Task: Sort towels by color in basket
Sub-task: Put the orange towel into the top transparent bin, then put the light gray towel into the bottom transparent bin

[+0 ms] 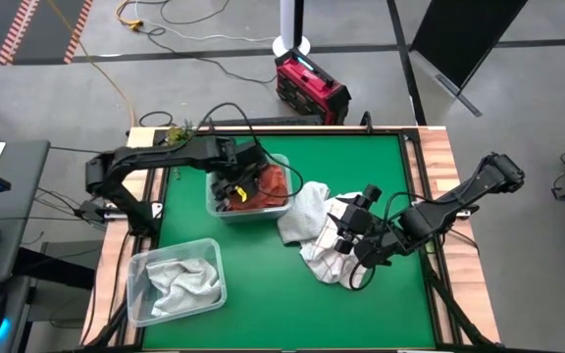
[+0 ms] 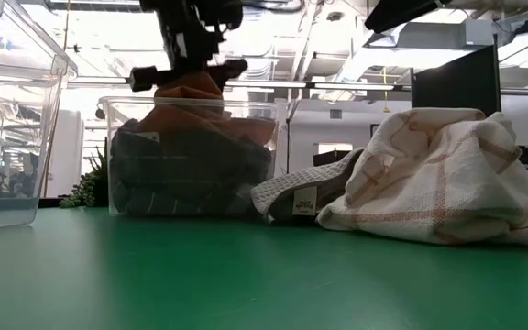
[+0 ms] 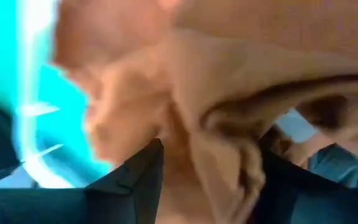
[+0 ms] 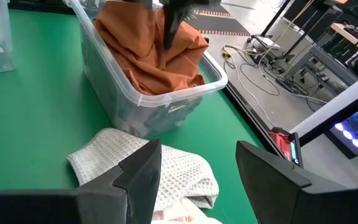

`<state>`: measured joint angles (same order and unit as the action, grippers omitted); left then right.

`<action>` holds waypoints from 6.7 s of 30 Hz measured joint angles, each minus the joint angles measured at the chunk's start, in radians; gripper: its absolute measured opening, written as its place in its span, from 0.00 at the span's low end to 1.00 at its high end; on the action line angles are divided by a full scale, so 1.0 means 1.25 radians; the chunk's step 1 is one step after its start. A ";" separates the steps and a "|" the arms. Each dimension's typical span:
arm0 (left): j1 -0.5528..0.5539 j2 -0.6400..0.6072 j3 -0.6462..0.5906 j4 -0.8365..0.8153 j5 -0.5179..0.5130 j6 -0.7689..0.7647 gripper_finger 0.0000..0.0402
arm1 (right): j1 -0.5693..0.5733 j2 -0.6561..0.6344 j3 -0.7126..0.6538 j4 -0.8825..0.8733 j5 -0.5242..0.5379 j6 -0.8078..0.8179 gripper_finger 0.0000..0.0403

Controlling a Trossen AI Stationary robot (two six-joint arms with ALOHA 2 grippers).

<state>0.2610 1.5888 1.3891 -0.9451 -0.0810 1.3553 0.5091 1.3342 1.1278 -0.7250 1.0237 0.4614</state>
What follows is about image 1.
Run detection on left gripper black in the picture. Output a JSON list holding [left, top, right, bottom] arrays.
[[212, 141, 269, 213]]

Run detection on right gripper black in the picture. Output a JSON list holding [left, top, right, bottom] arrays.
[[328, 198, 406, 269]]

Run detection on white towel orange plaid stripes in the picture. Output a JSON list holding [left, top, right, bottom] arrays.
[[299, 191, 368, 290]]

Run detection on light grey waffle towel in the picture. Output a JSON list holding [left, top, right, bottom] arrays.
[[277, 180, 332, 245]]

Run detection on white waffle towel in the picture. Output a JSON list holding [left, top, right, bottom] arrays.
[[145, 257, 223, 318]]

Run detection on clear plastic bin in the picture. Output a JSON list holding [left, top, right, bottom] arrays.
[[205, 152, 294, 225], [126, 237, 229, 328]]

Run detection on green potted succulent plant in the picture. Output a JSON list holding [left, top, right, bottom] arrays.
[[166, 119, 196, 147]]

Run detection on white pole stand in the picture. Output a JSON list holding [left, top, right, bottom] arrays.
[[271, 0, 312, 58]]

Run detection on grey desk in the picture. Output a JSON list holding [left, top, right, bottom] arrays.
[[0, 139, 51, 353]]

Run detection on black partition panel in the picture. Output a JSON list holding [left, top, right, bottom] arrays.
[[409, 0, 529, 118]]

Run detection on striped dark floor mat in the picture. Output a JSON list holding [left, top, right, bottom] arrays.
[[0, 0, 95, 68]]

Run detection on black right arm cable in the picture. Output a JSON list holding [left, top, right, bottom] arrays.
[[348, 190, 434, 291]]

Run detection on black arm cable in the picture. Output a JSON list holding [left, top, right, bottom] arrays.
[[198, 101, 306, 200], [348, 190, 434, 291]]

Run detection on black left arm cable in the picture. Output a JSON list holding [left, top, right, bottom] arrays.
[[198, 101, 306, 200]]

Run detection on black table frame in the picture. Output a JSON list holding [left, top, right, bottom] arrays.
[[125, 126, 509, 353]]

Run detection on black floor cable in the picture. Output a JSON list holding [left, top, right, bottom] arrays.
[[144, 0, 279, 85]]

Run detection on white floor cable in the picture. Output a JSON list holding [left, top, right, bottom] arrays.
[[134, 0, 283, 45]]

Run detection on yellow cable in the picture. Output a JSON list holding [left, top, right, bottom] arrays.
[[46, 0, 171, 128]]

